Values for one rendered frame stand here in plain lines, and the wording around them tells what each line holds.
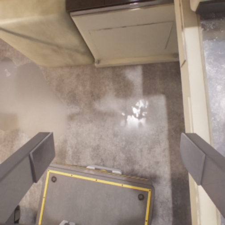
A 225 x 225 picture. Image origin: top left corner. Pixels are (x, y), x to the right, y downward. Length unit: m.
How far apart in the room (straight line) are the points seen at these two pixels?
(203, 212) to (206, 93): 0.41
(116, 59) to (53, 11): 0.61
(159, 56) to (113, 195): 1.08
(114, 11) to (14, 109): 1.24
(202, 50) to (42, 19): 0.84
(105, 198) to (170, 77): 1.02
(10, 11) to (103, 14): 0.55
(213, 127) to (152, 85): 0.84
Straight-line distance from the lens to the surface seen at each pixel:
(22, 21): 1.17
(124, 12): 1.00
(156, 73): 1.43
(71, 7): 1.02
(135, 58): 1.42
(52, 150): 0.16
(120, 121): 1.34
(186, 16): 0.81
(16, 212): 1.75
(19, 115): 1.72
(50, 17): 1.08
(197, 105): 0.66
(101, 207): 1.11
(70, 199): 1.15
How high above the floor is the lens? 1.32
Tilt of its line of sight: 78 degrees down
